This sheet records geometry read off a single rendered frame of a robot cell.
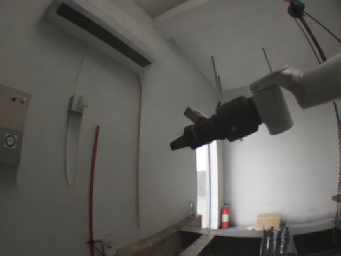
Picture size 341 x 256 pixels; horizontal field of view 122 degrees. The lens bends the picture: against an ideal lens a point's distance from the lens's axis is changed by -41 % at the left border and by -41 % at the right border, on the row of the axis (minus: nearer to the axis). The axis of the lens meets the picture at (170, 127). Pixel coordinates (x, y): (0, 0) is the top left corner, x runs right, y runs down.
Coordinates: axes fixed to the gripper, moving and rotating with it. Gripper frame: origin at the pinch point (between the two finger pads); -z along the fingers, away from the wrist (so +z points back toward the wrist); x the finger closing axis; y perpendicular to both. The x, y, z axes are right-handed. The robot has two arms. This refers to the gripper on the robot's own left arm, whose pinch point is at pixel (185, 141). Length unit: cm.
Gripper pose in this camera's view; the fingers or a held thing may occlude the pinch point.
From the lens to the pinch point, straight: 41.5
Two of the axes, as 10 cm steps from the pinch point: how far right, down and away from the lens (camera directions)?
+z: 7.8, -3.9, -5.0
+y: -3.4, -9.2, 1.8
